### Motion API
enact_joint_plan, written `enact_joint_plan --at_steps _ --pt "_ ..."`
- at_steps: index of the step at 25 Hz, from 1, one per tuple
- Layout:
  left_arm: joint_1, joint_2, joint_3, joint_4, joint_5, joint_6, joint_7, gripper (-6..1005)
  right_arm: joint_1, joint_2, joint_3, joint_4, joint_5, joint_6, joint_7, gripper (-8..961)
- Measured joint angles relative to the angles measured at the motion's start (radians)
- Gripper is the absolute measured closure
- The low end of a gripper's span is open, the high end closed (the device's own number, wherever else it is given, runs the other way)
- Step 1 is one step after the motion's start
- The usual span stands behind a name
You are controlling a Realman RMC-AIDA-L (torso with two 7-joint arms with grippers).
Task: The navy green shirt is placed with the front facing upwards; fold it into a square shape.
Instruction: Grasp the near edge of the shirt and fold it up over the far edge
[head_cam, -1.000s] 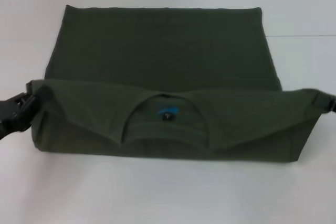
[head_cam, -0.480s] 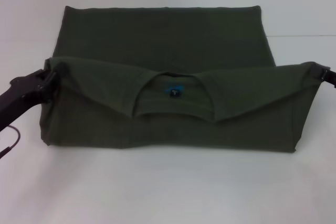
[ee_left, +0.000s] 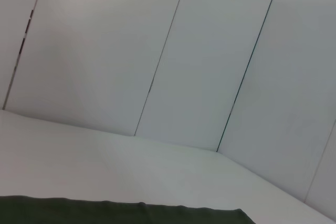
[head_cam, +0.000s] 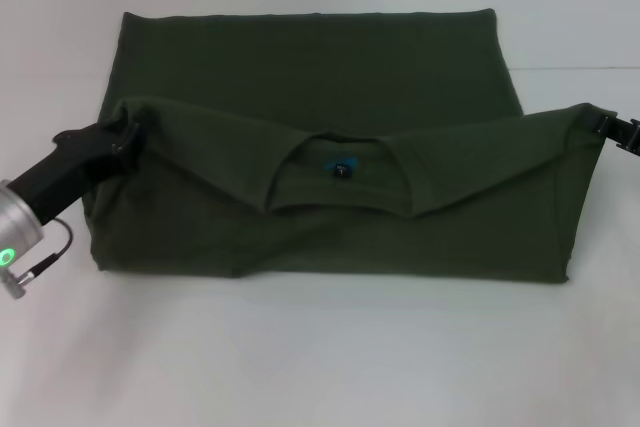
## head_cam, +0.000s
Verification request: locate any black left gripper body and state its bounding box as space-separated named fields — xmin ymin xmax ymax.
xmin=8 ymin=120 xmax=121 ymax=228

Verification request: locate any silver flange clamp knob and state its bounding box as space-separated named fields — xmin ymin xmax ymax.
xmin=7 ymin=267 xmax=40 ymax=294

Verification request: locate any dark green FREE t-shirt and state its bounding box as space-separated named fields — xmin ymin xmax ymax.
xmin=84 ymin=9 xmax=609 ymax=284

